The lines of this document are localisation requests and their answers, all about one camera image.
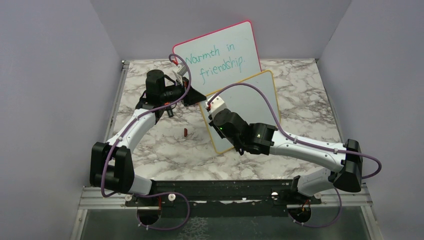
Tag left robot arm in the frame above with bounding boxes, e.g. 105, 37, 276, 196
89, 65, 206, 206

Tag aluminium table edge rail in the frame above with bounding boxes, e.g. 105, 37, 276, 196
91, 60, 130, 156

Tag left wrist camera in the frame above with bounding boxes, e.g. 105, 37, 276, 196
172, 63, 187, 82

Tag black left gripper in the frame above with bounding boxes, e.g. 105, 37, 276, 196
160, 76, 207, 107

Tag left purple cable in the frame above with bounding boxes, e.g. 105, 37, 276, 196
99, 53, 192, 232

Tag black orange highlighter marker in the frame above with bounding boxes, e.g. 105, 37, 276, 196
166, 106, 174, 118

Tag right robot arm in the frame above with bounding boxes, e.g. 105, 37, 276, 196
208, 108, 363, 204

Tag pink framed whiteboard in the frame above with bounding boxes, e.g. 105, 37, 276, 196
172, 20, 262, 95

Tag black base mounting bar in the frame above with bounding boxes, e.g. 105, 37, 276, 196
125, 179, 321, 222

